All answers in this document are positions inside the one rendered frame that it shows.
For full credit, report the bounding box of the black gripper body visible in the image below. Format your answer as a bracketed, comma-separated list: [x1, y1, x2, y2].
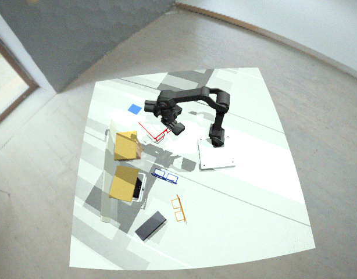
[153, 111, 185, 136]

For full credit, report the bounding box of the blue block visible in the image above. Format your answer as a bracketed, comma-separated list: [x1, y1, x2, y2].
[128, 104, 142, 115]

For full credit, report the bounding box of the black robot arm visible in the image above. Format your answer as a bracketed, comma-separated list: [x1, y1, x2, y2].
[144, 86, 230, 148]

